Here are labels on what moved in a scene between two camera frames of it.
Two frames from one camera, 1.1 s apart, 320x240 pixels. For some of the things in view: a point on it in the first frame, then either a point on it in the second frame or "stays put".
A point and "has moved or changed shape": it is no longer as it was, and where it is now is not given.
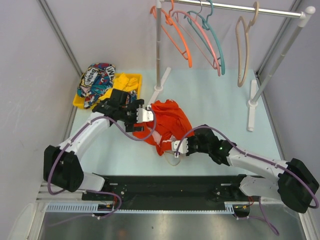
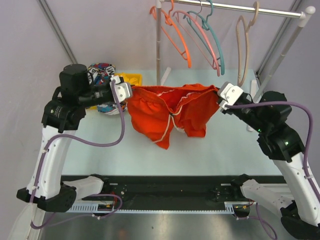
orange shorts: (170, 122) has moved or changed shape
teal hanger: (206, 26) stays put
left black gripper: (129, 126) -> (109, 86)
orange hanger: (170, 20) stays put
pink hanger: (212, 64) stays put
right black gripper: (190, 151) -> (228, 111)
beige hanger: (239, 82) stays put
